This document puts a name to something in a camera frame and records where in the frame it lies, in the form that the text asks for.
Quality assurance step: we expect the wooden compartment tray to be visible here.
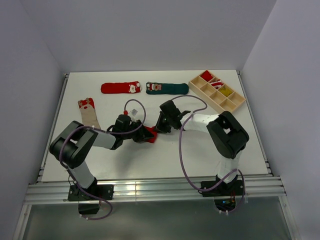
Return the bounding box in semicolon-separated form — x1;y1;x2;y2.
188;70;246;114

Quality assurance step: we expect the rolled red sock in tray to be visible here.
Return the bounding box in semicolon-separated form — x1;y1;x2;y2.
200;70;214;82

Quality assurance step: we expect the rolled yellow sock in tray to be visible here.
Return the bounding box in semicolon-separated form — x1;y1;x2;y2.
219;87;233;97

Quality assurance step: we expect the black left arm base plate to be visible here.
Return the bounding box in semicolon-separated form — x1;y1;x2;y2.
67;184;114;202

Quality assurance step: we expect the rolled striped sock in tray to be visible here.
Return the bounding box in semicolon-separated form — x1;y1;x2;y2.
210;79;224;89

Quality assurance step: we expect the red reindeer sock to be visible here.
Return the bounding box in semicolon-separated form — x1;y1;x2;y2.
145;126;158;144

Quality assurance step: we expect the dark green reindeer sock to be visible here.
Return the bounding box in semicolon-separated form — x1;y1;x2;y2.
146;82;189;95

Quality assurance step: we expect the red santa sock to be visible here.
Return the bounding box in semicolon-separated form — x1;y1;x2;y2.
100;81;142;94

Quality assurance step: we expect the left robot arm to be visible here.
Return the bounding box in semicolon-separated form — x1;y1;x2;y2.
49;114;156;200

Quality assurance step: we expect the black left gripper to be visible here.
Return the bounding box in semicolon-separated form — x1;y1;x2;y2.
122;119;155;143

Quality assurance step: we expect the black box under frame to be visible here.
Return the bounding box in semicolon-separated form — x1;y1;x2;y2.
78;203;100;216

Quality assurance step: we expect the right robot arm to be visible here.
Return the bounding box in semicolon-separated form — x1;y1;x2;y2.
155;100;250;195

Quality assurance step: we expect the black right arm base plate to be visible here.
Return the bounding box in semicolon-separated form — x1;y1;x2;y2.
200;177;246;197

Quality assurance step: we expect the beige reindeer sock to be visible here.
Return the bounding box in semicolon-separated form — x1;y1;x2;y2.
77;97;101;129

